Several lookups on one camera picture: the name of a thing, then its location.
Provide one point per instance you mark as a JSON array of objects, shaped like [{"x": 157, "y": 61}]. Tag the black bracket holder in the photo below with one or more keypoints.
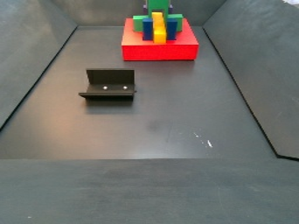
[{"x": 109, "y": 83}]

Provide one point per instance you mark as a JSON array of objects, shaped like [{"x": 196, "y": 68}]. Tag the green stepped arch block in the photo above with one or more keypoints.
[{"x": 156, "y": 6}]

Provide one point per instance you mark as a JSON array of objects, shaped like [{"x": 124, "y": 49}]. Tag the purple arch block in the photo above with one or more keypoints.
[{"x": 169, "y": 9}]

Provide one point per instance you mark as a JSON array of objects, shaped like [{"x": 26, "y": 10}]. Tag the red board base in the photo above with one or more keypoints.
[{"x": 180, "y": 49}]

